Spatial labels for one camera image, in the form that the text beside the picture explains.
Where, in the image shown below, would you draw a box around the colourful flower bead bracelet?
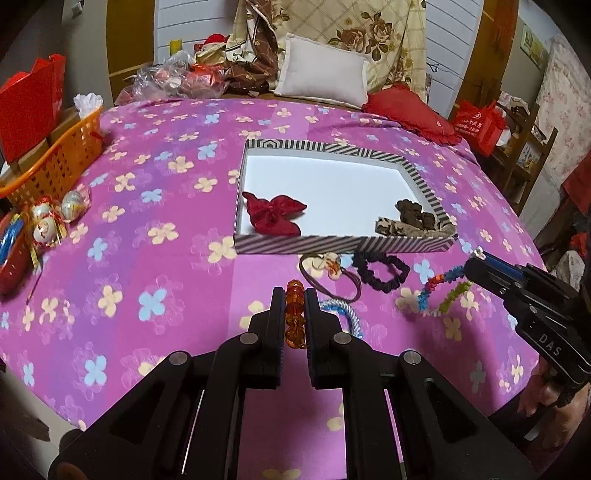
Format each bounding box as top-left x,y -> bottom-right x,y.
417,264 -> 475,318

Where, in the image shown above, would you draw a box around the amber bead bracelet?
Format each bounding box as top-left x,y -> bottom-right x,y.
283,278 -> 308,350

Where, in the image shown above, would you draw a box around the blue white braided bracelet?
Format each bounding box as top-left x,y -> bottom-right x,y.
318,298 -> 365,340

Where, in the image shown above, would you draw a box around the brown scrunchie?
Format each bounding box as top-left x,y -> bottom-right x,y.
396,199 -> 437,230

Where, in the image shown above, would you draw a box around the leopard print bow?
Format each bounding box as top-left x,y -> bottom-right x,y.
375,217 -> 457,238

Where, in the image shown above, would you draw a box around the black scrunchie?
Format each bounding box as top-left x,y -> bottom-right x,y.
353,252 -> 410,294

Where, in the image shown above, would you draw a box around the brown hair tie with charm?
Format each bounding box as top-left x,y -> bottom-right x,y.
298,251 -> 364,304

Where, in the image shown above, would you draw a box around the red velvet bow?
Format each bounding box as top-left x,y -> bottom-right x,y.
242,192 -> 308,237

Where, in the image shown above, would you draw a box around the right hand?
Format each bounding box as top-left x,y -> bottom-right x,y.
518,358 -> 590,479

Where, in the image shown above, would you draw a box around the pink floral bedspread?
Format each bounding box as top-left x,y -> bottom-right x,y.
1,99 -> 540,429

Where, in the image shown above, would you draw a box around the wooden chair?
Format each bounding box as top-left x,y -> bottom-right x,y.
489,101 -> 558,215

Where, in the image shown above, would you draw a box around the red shopping bag right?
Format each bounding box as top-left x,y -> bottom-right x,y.
452,100 -> 507,157

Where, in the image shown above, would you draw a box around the small doll ornaments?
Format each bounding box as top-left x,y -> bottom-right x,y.
26,184 -> 91,270

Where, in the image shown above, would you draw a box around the striped black white box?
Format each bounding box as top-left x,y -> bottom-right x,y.
233,139 -> 458,255

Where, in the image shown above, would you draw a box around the red cushion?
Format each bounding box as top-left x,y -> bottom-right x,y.
363,83 -> 462,146

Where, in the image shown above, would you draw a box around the orange plastic basket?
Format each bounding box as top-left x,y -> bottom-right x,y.
1,107 -> 105,208

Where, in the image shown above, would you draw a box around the floral beige quilt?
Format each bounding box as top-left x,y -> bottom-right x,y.
225,0 -> 427,100

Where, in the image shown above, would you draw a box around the white tissue in basket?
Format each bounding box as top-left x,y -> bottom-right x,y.
73,93 -> 103,119

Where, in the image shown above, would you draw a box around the clear plastic bag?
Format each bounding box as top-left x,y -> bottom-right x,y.
114,50 -> 228,106

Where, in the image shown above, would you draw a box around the white small pillow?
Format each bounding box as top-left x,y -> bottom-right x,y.
274,34 -> 370,109

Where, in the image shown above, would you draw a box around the red gift bag left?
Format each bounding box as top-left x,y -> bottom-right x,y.
0,54 -> 66,164

